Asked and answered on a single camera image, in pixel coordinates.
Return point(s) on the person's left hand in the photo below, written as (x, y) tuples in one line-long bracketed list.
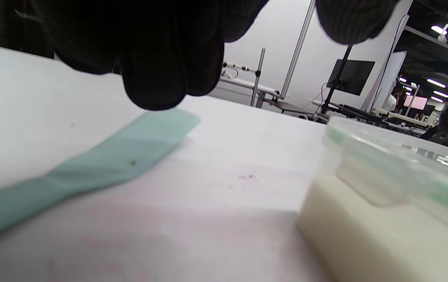
[(161, 51)]

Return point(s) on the clear lid with green rim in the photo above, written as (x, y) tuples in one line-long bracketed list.
[(364, 172)]

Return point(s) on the teal dessert spatula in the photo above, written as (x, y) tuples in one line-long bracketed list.
[(110, 156)]

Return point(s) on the white sugar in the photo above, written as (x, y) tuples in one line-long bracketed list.
[(364, 250)]

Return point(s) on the clear plastic sugar container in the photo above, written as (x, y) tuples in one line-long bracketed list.
[(310, 219)]

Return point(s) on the pink screen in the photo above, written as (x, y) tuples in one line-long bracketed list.
[(415, 102)]

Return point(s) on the white upright panel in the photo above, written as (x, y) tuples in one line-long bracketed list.
[(392, 78)]

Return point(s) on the white background table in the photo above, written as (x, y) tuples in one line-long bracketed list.
[(239, 88)]

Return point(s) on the thin metal pole with clamp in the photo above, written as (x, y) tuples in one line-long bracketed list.
[(258, 78)]

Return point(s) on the black monitor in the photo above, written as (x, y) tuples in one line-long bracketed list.
[(351, 76)]

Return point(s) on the black monitor stand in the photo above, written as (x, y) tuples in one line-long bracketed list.
[(324, 103)]

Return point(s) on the white cart with brown top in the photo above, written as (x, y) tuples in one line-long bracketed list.
[(286, 105)]

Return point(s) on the silver aluminium frame leg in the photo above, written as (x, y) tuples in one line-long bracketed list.
[(296, 51)]

